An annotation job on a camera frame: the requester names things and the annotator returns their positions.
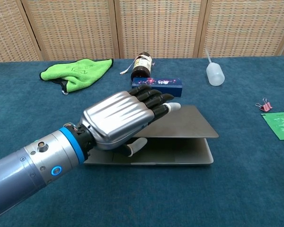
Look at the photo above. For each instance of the teal carpet table cover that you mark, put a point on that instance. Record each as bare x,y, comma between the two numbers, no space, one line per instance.
227,189

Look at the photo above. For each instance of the green paper packet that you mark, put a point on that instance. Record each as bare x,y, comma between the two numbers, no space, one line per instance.
281,125

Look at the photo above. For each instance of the woven folding screen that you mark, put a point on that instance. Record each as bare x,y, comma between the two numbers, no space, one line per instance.
73,28

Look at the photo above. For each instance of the translucent plastic squeeze bottle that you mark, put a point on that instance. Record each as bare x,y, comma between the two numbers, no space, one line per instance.
215,75

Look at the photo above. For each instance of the brown glass bottle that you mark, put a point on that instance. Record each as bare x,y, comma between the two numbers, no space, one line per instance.
140,68

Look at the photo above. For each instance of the pink binder clip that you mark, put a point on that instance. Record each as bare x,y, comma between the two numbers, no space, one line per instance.
265,107

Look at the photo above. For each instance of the blue rectangular box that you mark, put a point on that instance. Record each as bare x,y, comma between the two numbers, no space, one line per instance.
174,88

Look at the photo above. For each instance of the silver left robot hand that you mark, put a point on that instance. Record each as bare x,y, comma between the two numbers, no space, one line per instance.
116,116

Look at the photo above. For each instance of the green microfiber cloth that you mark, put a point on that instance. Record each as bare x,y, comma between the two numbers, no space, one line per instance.
80,73

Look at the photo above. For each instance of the silver laptop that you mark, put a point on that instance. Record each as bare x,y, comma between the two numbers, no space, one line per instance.
184,120

